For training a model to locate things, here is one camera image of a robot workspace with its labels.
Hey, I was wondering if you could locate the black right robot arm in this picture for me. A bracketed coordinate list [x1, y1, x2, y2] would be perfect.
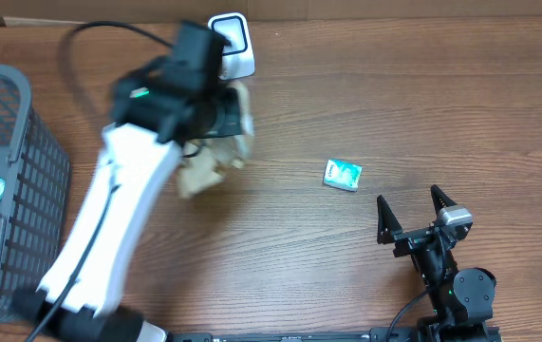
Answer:
[376, 184, 502, 342]

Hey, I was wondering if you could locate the teal white tissue pack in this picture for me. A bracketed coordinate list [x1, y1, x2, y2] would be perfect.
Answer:
[323, 159, 363, 192]

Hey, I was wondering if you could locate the beige brown bag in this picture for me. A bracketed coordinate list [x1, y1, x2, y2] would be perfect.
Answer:
[176, 81, 255, 199]

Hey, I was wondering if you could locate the brown cardboard backdrop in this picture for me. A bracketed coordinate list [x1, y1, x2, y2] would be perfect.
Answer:
[0, 0, 542, 26]

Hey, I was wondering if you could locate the grey plastic mesh basket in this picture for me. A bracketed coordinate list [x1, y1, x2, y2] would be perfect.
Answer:
[0, 65, 71, 323]

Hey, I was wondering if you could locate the white barcode scanner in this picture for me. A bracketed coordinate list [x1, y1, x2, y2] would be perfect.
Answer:
[207, 12, 255, 81]

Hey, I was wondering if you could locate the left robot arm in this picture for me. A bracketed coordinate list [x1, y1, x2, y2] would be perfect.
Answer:
[13, 21, 254, 341]

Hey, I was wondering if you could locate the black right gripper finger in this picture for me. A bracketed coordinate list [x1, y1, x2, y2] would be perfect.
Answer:
[377, 195, 402, 244]
[430, 184, 457, 214]

